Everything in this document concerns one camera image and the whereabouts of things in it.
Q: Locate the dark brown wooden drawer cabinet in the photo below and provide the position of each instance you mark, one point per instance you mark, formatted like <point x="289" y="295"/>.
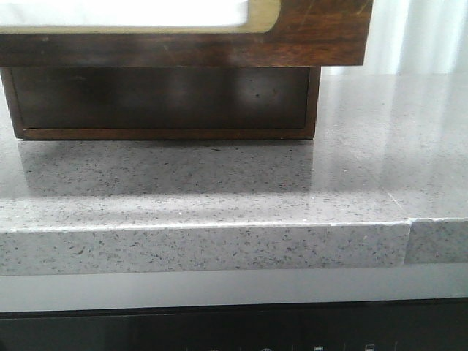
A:
<point x="21" y="131"/>

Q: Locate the white curtain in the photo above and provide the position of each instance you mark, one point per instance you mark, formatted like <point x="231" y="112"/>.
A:
<point x="413" y="37"/>

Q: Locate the black appliance control panel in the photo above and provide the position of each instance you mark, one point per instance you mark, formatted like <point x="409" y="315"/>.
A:
<point x="428" y="324"/>

